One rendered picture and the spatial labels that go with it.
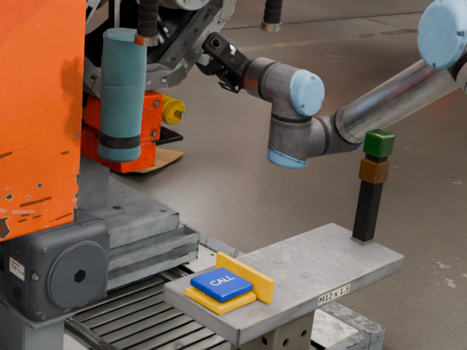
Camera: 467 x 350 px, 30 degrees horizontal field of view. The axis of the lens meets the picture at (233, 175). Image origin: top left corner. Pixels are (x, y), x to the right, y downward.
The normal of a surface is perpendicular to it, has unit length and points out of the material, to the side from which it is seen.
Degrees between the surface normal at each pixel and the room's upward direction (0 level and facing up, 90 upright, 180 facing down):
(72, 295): 90
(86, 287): 90
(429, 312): 0
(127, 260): 90
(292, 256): 0
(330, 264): 0
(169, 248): 90
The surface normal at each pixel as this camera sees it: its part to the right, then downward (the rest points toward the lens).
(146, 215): 0.10, -0.93
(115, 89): -0.22, 0.36
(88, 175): 0.71, 0.32
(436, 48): -0.89, 0.04
